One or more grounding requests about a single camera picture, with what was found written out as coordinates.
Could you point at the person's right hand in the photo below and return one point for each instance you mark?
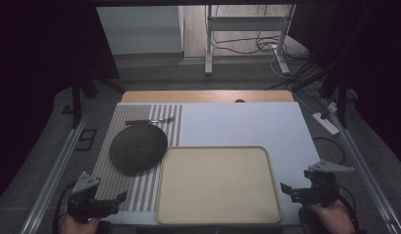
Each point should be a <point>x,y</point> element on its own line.
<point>333,217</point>

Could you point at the white power strip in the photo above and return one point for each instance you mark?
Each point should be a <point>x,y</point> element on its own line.
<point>325,123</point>

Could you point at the aluminium rail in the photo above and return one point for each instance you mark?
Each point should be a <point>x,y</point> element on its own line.
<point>55,172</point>
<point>367,175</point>

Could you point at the wooden table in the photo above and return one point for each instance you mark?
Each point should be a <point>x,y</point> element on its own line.
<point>201,96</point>

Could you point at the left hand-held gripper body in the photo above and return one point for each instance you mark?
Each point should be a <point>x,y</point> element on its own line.
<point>87,203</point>

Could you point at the striped grey placemat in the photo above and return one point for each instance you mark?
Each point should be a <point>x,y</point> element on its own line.
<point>129,112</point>

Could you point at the black metal stand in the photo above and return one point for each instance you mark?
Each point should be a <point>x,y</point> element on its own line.
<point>76,100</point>
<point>341,104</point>

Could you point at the dark round woven mat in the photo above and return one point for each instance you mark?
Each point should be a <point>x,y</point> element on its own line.
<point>138,148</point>

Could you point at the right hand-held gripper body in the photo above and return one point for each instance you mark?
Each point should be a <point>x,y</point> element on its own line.
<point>320,190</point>

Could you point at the beige rectangular tray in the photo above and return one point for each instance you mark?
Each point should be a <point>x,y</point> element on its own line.
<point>217,185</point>

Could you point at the white metal stand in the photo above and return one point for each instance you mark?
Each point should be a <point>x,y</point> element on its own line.
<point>247,23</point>

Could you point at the dark curtain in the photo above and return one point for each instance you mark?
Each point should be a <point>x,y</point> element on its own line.
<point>35,65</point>
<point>373,65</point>

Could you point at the person's left hand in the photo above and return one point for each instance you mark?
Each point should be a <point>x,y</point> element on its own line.
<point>74,226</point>

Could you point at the white foam board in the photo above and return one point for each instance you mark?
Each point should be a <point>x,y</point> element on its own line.
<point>240,125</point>

